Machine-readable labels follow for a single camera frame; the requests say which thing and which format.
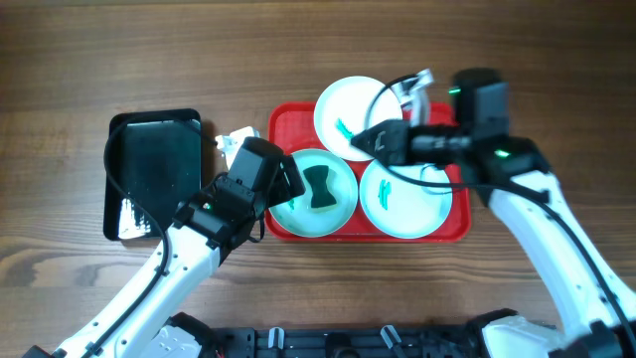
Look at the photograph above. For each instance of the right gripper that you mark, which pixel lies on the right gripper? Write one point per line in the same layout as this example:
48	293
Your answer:
395	139

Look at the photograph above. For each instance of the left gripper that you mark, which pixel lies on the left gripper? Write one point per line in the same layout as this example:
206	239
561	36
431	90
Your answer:
279	185

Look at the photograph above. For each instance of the white round plate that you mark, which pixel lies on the white round plate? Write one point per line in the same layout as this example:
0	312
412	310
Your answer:
341	109

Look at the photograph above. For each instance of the light blue plate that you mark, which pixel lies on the light blue plate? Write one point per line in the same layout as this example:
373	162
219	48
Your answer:
400	209
298	218

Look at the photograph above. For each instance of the green yellow sponge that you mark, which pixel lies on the green yellow sponge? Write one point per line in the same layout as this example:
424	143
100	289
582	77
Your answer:
316	177

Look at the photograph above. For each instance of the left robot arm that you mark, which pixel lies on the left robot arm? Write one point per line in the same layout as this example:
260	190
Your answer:
205	230

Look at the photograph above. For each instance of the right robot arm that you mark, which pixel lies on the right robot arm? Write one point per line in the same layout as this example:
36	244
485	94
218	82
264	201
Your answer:
515	181

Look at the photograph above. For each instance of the red plastic tray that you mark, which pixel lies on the red plastic tray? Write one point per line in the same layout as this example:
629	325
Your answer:
291	128

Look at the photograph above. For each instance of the black water tray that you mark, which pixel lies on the black water tray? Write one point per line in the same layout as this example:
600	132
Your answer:
157	161

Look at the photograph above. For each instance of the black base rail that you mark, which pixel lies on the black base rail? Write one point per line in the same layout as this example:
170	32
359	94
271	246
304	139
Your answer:
445	341

